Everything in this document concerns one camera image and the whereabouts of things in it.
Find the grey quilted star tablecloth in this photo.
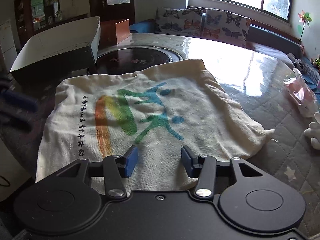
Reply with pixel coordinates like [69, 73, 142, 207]
[0, 31, 320, 230]

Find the cream canvas shopping bag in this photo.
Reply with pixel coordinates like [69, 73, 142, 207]
[36, 59, 275, 197]

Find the butterfly print cushion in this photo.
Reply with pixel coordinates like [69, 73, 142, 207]
[154, 7, 203, 37]
[202, 8, 251, 42]

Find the white cardboard box tray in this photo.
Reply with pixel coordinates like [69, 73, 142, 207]
[9, 16, 101, 85]

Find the brown door with glass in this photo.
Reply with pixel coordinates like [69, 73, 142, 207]
[89, 0, 137, 23]

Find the round black hotplate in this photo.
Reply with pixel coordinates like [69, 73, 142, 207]
[86, 45, 187, 75]

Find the white fridge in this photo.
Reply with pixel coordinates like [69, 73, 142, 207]
[0, 19, 18, 69]

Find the wooden side table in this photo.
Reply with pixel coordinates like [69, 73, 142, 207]
[31, 13, 90, 33]

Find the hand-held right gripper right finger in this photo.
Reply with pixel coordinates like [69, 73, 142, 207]
[181, 145, 269, 197]

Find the blue towel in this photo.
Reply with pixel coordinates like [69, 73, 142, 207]
[130, 21, 155, 33]

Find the blue sofa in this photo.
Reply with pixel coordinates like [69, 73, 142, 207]
[130, 17, 320, 85]

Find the colourful pinwheel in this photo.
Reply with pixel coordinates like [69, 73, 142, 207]
[297, 10, 313, 44]

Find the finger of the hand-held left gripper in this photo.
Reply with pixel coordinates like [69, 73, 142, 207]
[0, 111, 32, 132]
[0, 87, 39, 113]

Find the wooden shelf cabinet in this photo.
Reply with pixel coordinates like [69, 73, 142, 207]
[14, 0, 60, 43]

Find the panda plush toy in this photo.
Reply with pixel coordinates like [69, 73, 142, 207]
[287, 52, 307, 70]

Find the pink plastic bag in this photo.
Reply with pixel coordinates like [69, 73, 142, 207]
[283, 67, 319, 118]

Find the white plush toy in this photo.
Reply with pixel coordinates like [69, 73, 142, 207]
[304, 112, 320, 150]

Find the brown box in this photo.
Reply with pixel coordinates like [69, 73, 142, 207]
[99, 19, 130, 48]

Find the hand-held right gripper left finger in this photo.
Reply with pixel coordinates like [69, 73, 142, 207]
[54, 145, 139, 198]

